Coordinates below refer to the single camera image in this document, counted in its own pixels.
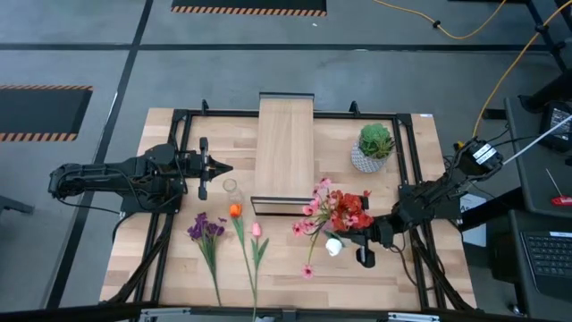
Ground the dark gray side table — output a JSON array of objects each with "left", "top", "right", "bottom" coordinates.
[
  {"left": 503, "top": 96, "right": 572, "bottom": 219},
  {"left": 508, "top": 208, "right": 572, "bottom": 322}
]

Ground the black crossbar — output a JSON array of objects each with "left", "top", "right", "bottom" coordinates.
[{"left": 0, "top": 301, "right": 572, "bottom": 322}]

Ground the white rod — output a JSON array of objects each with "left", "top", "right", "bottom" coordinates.
[{"left": 502, "top": 114, "right": 572, "bottom": 166}]

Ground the red flower bunch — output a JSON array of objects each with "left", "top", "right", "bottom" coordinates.
[{"left": 329, "top": 189, "right": 375, "bottom": 233}]

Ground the pink blossom flower spray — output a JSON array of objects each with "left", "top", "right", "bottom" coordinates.
[{"left": 291, "top": 177, "right": 341, "bottom": 280}]

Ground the black laptop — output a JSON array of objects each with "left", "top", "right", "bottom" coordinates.
[{"left": 519, "top": 230, "right": 572, "bottom": 302}]

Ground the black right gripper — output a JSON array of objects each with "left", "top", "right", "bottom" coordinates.
[{"left": 341, "top": 195, "right": 395, "bottom": 269}]

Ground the wooden shelf black frame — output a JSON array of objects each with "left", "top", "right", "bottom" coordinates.
[{"left": 248, "top": 91, "right": 316, "bottom": 217}]

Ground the red handled screwdriver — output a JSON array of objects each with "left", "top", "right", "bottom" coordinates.
[{"left": 544, "top": 167, "right": 572, "bottom": 208}]

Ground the white paper sheet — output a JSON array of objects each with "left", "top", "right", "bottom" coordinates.
[{"left": 459, "top": 192, "right": 489, "bottom": 248}]

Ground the purple flower bunch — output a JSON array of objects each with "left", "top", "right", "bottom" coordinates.
[{"left": 186, "top": 211, "right": 228, "bottom": 308}]

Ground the pink tulip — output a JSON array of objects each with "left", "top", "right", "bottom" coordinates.
[{"left": 249, "top": 222, "right": 271, "bottom": 322}]

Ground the black stand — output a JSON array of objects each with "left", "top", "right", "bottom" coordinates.
[{"left": 520, "top": 0, "right": 572, "bottom": 114}]

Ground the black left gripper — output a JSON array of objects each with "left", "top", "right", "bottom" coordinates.
[{"left": 182, "top": 137, "right": 234, "bottom": 201}]

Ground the orange tulip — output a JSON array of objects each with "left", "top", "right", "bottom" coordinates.
[{"left": 229, "top": 203, "right": 259, "bottom": 309}]

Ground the clear glass vase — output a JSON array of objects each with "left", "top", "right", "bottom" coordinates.
[{"left": 222, "top": 177, "right": 246, "bottom": 208}]

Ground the gray chair base leg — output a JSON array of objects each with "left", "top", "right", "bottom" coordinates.
[{"left": 0, "top": 194, "right": 36, "bottom": 216}]

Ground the green succulent in patterned pot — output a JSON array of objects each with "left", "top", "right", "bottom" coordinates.
[{"left": 349, "top": 123, "right": 397, "bottom": 174}]

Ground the yellow extension cable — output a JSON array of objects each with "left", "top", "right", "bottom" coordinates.
[
  {"left": 454, "top": 0, "right": 572, "bottom": 156},
  {"left": 372, "top": 0, "right": 509, "bottom": 40}
]

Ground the white flower with leaves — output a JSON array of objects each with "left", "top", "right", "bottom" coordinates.
[{"left": 322, "top": 228, "right": 354, "bottom": 258}]

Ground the black mat with hazard stripes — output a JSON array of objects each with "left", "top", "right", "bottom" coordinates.
[
  {"left": 0, "top": 84, "right": 94, "bottom": 143},
  {"left": 170, "top": 0, "right": 328, "bottom": 18}
]

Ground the silver metal bracket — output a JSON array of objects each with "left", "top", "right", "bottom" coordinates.
[
  {"left": 386, "top": 311, "right": 442, "bottom": 322},
  {"left": 139, "top": 306, "right": 192, "bottom": 322}
]

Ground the black device with screen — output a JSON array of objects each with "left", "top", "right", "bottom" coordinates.
[{"left": 538, "top": 100, "right": 572, "bottom": 154}]

